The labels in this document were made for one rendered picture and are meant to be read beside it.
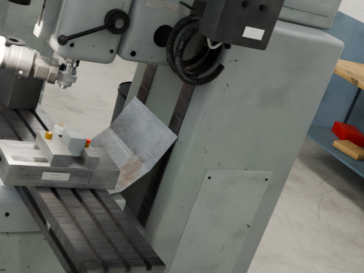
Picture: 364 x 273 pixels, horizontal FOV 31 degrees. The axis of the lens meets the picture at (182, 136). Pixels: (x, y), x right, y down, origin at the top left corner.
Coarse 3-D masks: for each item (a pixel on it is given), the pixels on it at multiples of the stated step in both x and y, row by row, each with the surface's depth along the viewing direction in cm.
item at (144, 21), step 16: (144, 0) 192; (160, 0) 194; (176, 0) 197; (192, 0) 200; (144, 16) 194; (160, 16) 197; (176, 16) 200; (128, 32) 195; (144, 32) 197; (160, 32) 199; (128, 48) 197; (144, 48) 199; (160, 48) 202; (160, 64) 206
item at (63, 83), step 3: (60, 69) 202; (63, 69) 201; (66, 69) 201; (69, 69) 201; (69, 72) 202; (72, 72) 202; (57, 81) 203; (60, 81) 203; (63, 81) 202; (60, 84) 203; (63, 84) 203; (66, 84) 203; (69, 84) 204
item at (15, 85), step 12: (12, 36) 245; (0, 72) 237; (0, 84) 237; (12, 84) 231; (24, 84) 234; (36, 84) 237; (0, 96) 237; (12, 96) 233; (24, 96) 236; (36, 96) 239; (12, 108) 235; (24, 108) 239
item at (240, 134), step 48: (192, 48) 215; (240, 48) 204; (288, 48) 214; (336, 48) 225; (144, 96) 236; (192, 96) 213; (240, 96) 213; (288, 96) 224; (192, 144) 213; (240, 144) 223; (288, 144) 236; (144, 192) 232; (192, 192) 223; (240, 192) 234; (192, 240) 233; (240, 240) 247
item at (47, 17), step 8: (48, 0) 188; (56, 0) 189; (48, 8) 189; (56, 8) 190; (40, 16) 191; (48, 16) 190; (40, 24) 191; (48, 24) 191; (40, 32) 191; (48, 32) 192
